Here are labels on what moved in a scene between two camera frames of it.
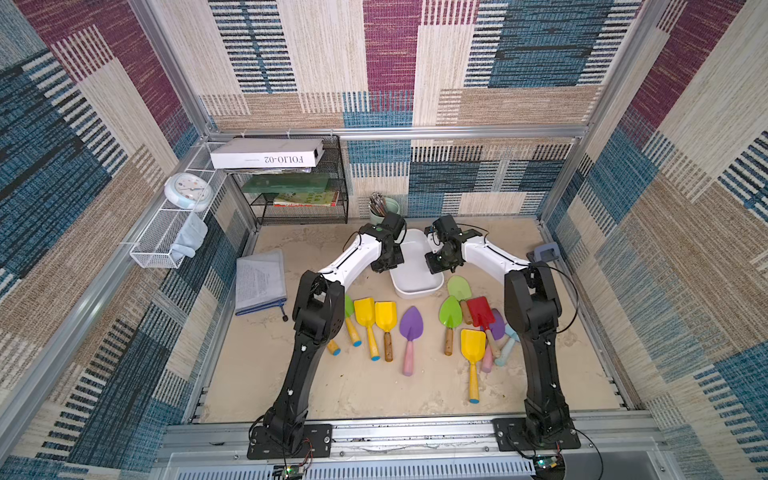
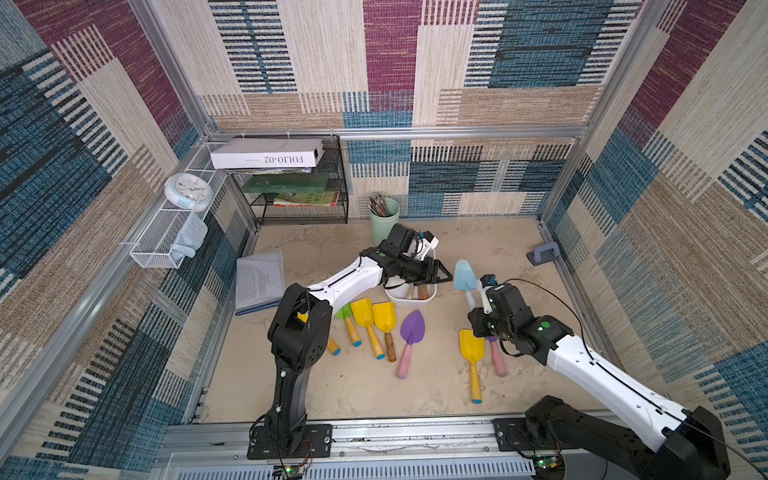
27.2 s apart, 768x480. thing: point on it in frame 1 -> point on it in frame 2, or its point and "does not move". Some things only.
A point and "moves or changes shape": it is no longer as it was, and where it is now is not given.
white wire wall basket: [169, 234] does not move
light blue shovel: [513, 336] moves or changes shape
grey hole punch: [546, 252] does not move
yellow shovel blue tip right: [473, 343] does not move
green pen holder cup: [391, 206] does not move
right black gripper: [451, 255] -> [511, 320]
